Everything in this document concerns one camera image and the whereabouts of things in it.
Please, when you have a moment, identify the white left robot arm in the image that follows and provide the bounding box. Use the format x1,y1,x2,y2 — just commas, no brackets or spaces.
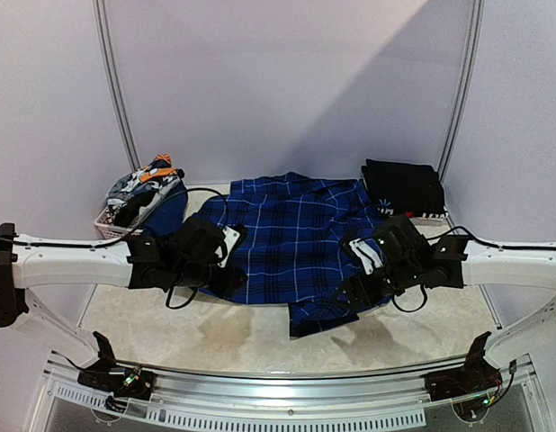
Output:
0,216,247,391

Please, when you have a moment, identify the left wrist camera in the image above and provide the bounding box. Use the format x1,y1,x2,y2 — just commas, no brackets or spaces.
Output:
216,224,247,267

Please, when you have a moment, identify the left aluminium frame post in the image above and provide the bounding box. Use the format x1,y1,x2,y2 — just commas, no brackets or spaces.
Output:
93,0,140,170

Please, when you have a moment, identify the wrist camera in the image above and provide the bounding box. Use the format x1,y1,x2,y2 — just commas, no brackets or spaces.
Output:
340,238,383,275
216,224,247,267

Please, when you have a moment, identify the aluminium front rail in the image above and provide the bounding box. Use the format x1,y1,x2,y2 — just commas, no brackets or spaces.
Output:
29,355,552,431

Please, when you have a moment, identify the right aluminium frame post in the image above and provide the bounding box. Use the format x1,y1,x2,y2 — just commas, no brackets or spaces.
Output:
437,0,485,183

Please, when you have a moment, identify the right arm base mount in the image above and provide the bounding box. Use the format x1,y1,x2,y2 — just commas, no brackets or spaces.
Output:
423,360,502,401

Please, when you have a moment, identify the solid navy blue garment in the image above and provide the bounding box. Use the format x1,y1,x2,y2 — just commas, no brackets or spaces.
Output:
142,182,188,237

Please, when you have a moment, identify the camouflage orange garment pile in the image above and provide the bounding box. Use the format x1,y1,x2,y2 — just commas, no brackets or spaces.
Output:
105,154,185,228

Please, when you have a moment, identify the blue plaid garment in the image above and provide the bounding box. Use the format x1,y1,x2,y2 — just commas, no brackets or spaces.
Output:
197,172,383,338

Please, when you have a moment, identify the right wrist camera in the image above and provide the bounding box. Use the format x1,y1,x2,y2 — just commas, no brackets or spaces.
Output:
340,238,383,275

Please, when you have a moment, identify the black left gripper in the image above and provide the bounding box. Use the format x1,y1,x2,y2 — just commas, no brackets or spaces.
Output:
173,260,249,300

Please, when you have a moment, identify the red black plaid shirt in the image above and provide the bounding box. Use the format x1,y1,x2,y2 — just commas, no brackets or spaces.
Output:
405,211,449,226

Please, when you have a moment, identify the aluminium frame post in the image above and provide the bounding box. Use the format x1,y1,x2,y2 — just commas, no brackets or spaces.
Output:
93,0,140,170
437,0,485,183

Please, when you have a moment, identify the black t-shirt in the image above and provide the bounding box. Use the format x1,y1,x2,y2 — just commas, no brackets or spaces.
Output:
361,159,447,219

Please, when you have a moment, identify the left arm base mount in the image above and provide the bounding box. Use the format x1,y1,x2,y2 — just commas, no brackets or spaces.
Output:
77,359,157,401

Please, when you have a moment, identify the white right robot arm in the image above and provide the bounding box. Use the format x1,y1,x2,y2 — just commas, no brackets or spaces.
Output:
334,215,556,392

